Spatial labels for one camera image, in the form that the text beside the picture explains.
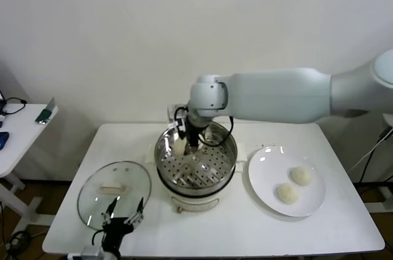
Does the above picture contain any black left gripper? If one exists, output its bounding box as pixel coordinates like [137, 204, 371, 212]
[102, 197, 145, 252]

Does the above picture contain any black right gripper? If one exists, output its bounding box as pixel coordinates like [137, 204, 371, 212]
[184, 118, 210, 162]

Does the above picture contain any white steamed baozi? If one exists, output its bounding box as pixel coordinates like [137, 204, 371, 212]
[290, 167, 314, 186]
[173, 138, 189, 156]
[275, 183, 300, 204]

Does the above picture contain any round glass pot lid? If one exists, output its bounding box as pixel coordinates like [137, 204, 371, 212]
[77, 160, 152, 232]

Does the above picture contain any perforated steel steamer basket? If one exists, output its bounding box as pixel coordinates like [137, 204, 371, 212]
[154, 119, 238, 197]

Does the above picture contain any white electric cooker pot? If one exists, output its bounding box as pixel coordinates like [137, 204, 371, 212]
[144, 142, 247, 214]

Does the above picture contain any round white plate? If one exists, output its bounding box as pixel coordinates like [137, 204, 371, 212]
[247, 146, 326, 218]

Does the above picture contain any white side table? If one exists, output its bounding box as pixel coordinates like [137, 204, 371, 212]
[0, 103, 60, 235]

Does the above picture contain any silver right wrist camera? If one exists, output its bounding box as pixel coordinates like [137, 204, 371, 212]
[167, 104, 188, 133]

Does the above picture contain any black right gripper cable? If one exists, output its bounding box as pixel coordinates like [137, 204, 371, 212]
[173, 105, 236, 146]

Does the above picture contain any black floor cable bundle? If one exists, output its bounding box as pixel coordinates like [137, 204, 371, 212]
[6, 230, 31, 253]

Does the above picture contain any black cable loop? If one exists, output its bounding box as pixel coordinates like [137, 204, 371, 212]
[0, 97, 28, 116]

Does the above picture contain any white wall cable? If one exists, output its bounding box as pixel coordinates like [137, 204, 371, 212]
[349, 136, 393, 172]

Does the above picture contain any black wall cable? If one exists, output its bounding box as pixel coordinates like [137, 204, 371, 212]
[362, 141, 384, 184]

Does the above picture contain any white desk foot frame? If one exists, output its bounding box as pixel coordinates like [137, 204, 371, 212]
[367, 186, 393, 213]

